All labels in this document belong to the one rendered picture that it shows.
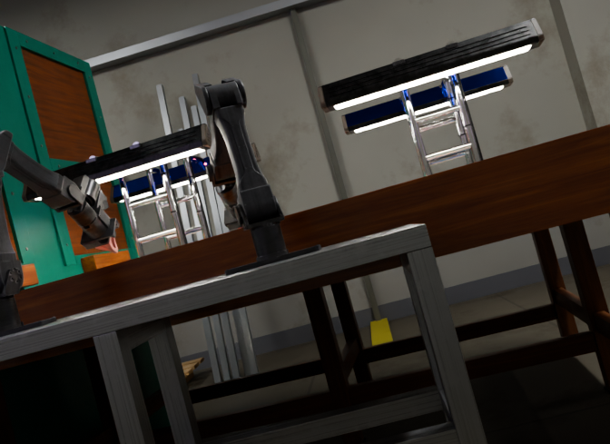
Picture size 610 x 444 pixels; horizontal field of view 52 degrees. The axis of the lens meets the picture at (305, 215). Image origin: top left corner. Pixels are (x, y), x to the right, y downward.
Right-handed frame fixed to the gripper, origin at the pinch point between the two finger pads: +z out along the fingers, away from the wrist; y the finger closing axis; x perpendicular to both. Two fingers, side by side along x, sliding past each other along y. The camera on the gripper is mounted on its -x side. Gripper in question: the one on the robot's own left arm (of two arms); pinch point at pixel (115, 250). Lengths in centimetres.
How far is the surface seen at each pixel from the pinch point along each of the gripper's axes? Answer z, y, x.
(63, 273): 34, 46, -29
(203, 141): -10.0, -31.6, -23.0
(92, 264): 44, 41, -39
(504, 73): 32, -127, -63
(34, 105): -2, 46, -86
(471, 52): -11, -111, -25
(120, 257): 59, 40, -53
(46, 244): 23, 47, -35
